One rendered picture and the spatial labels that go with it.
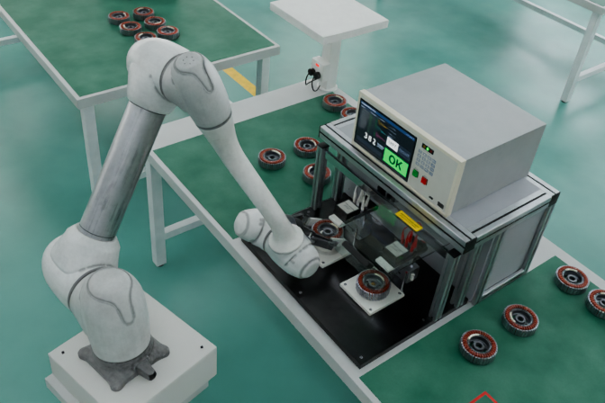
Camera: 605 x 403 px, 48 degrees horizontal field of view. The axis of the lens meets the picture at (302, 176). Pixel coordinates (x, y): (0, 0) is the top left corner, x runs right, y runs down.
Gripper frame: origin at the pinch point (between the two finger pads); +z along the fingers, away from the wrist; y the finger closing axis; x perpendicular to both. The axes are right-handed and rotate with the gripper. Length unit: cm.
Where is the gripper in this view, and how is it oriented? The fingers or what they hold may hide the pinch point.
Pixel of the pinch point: (327, 232)
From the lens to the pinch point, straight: 230.6
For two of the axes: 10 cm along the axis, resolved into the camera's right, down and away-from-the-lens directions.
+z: 6.5, 1.2, 7.5
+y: 6.0, 5.3, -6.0
